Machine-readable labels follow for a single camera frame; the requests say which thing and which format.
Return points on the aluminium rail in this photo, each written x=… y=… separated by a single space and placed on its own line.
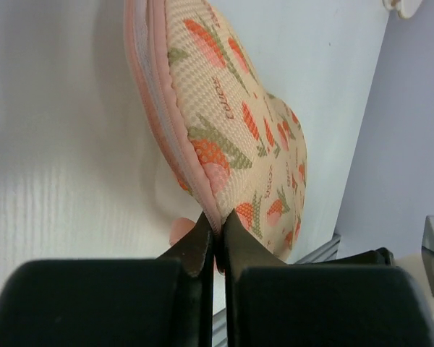
x=326 y=252

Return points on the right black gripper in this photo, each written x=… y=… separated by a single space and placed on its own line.
x=380 y=256

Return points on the floral laundry bag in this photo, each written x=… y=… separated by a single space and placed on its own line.
x=231 y=144

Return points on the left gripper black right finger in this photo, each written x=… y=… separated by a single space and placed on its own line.
x=271 y=303

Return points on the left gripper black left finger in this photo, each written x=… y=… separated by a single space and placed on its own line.
x=166 y=301

